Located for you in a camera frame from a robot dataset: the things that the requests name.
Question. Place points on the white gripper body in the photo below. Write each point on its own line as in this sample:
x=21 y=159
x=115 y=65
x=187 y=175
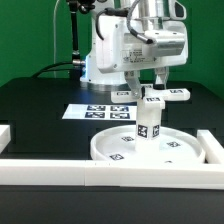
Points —
x=121 y=51

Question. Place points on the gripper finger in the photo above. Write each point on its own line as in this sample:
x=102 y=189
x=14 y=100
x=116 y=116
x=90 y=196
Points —
x=132 y=79
x=161 y=77

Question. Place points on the white cross-shaped table base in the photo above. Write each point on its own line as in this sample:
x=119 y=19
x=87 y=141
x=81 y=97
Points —
x=125 y=96

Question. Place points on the white round table top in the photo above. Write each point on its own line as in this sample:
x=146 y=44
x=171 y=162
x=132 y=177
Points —
x=170 y=146

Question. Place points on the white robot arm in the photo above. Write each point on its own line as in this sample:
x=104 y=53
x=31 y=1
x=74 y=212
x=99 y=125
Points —
x=141 y=16

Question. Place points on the white sheet with markers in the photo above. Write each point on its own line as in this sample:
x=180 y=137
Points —
x=100 y=112

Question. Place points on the white U-shaped fence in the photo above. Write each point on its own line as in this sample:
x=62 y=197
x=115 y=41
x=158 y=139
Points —
x=159 y=174

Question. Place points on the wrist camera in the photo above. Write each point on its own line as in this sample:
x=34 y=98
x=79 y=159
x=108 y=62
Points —
x=164 y=43

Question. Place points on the black camera stand pole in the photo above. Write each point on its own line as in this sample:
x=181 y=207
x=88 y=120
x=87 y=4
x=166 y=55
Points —
x=83 y=6

